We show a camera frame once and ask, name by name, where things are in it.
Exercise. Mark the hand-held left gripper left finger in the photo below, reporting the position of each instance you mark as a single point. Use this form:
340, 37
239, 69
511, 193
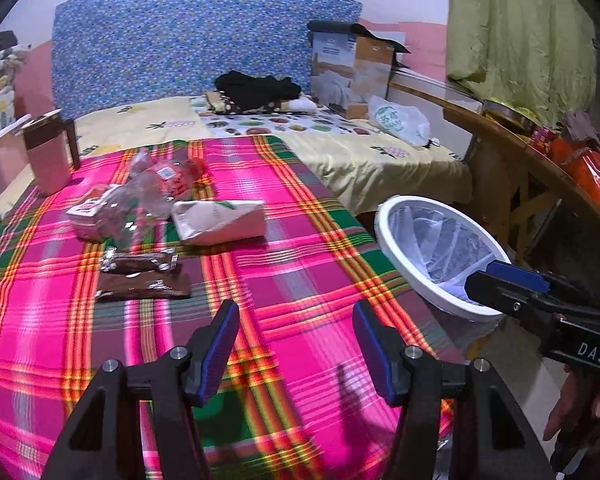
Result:
215, 355

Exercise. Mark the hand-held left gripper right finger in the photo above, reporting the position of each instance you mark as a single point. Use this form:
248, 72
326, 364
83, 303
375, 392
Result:
380, 355

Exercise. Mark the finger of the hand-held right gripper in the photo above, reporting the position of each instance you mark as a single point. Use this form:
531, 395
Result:
522, 275
510, 302

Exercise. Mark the brown snack wrapper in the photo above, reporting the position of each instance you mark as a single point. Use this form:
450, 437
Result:
145, 287
140, 260

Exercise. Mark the white round waste bin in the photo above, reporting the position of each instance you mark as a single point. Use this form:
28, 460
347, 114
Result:
387, 247

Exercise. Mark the white beverage carton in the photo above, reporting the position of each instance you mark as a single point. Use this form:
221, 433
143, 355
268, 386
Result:
220, 222

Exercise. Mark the crushed clear plastic bottle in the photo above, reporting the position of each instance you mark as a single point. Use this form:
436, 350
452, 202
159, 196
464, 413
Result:
137, 210

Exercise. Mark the small white snack box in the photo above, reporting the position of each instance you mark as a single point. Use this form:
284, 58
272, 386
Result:
87, 215

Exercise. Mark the person's right hand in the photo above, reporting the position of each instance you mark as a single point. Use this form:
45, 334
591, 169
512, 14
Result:
580, 410

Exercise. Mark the pink green plaid tablecloth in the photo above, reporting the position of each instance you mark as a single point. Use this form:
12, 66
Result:
290, 310

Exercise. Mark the clear plastic bin liner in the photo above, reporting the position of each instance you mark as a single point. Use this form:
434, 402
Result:
440, 245

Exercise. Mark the wooden desk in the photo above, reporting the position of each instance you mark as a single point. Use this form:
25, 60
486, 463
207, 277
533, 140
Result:
500, 160

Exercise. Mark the orange plastic bag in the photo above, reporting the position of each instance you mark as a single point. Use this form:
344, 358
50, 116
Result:
585, 170

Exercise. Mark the red can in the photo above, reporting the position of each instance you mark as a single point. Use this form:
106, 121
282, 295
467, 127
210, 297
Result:
542, 140

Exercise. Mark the grey checkered cloth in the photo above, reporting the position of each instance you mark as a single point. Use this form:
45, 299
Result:
587, 132

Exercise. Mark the round metal tray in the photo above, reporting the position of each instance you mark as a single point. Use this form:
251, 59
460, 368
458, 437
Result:
510, 112

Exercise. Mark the yellow pineapple bed sheet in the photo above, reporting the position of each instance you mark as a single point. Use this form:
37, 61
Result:
380, 170

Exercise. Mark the white plastic bag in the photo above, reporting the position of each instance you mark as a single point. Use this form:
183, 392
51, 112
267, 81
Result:
397, 120

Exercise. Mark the small brown box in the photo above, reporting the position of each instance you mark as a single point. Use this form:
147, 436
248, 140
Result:
358, 111

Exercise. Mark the white fruit print blanket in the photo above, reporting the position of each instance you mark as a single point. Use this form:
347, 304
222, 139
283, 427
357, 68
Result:
290, 122

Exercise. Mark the green curtain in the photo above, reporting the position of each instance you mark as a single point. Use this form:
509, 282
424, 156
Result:
520, 30

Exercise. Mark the pink jug with brown lid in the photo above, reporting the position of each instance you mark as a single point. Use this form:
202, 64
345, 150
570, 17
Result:
50, 165

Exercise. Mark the brown polka dot cloth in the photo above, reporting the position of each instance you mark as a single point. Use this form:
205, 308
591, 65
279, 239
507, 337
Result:
220, 102

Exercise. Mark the small white cloth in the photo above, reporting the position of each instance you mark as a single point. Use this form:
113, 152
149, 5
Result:
302, 103

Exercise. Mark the black clothes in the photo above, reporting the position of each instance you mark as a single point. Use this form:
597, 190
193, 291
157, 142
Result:
255, 87

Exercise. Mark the open cardboard box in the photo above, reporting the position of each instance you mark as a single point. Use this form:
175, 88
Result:
340, 70

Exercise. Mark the pink storage box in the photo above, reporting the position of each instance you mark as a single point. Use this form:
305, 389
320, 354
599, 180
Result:
2, 165

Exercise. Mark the blue floral headboard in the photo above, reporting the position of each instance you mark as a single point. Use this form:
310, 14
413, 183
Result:
190, 35

